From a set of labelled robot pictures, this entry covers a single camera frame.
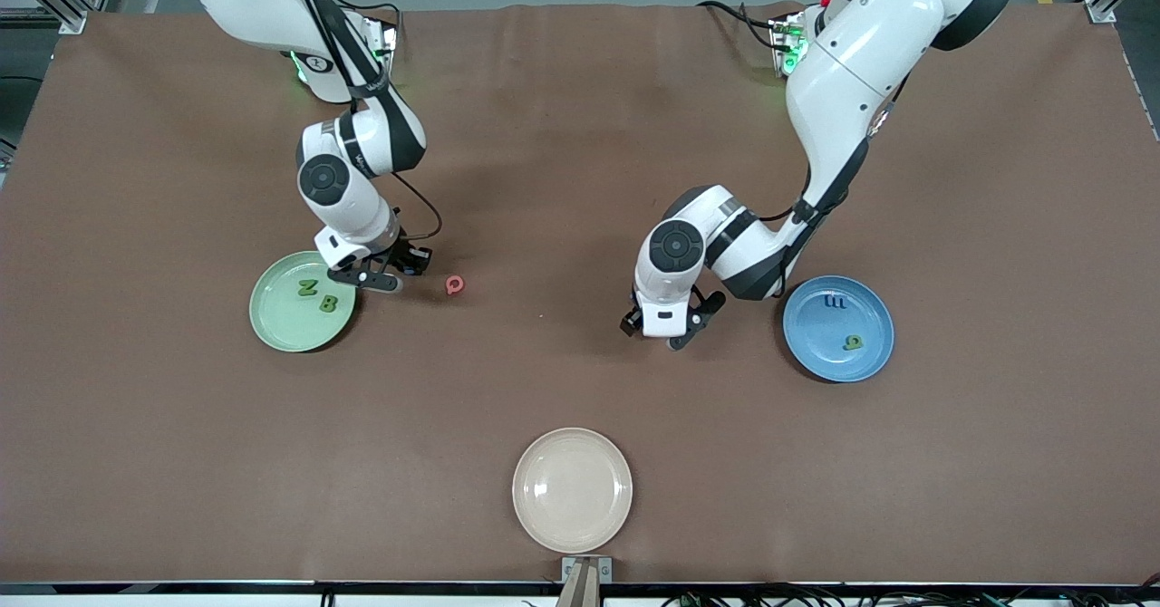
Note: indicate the green letter q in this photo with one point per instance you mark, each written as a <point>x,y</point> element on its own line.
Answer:
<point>853,342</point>

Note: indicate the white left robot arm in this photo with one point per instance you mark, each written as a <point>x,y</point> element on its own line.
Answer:
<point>843,72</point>

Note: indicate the right arm base box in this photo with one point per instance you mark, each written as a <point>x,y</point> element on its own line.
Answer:
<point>385,45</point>

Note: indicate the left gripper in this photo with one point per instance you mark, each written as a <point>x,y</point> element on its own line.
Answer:
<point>628,322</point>

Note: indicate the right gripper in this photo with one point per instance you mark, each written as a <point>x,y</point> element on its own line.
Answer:
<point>411,255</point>

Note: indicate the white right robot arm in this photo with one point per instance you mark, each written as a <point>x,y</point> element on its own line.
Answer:
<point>245,0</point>

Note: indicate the green letter N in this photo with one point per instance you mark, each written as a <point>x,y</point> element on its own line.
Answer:
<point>308,288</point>

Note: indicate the red letter Q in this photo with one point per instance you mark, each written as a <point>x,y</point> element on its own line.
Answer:
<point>448,284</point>

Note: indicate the black table edge strip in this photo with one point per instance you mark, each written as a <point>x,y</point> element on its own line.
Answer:
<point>181,588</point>

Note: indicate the blue letter m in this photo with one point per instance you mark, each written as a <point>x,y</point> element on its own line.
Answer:
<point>835,302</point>

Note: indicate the green letter B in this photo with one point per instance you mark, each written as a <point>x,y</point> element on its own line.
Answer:
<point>328,304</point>

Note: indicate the blue plate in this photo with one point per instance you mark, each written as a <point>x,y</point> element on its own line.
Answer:
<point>820,344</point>

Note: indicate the left arm base box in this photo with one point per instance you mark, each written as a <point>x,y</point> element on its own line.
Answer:
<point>781,41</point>

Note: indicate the light green plate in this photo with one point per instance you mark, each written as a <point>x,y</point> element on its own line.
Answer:
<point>290,326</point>

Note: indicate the metal mount bracket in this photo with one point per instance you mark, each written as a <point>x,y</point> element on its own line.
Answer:
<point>568,566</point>

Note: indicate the beige plate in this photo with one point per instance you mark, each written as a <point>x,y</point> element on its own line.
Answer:
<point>571,489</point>

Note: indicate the brown table cover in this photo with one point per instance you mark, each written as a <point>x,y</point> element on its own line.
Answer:
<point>580,181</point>

